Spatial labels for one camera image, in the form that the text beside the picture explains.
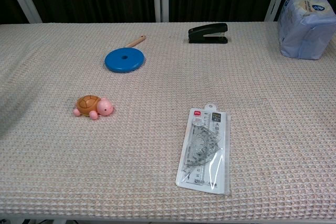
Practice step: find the beige waffle-weave tablecloth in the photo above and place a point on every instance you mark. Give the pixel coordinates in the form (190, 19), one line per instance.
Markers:
(147, 140)

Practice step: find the packaged clear ruler set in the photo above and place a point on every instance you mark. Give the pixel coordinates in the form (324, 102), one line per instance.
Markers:
(204, 150)

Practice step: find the pink orange turtle toy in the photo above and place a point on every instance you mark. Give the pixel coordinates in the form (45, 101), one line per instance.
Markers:
(90, 105)

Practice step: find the pale blue tissue pack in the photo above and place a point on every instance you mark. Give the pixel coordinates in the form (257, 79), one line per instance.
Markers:
(304, 24)

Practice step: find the black stapler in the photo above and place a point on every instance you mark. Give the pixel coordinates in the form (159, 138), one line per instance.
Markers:
(207, 33)

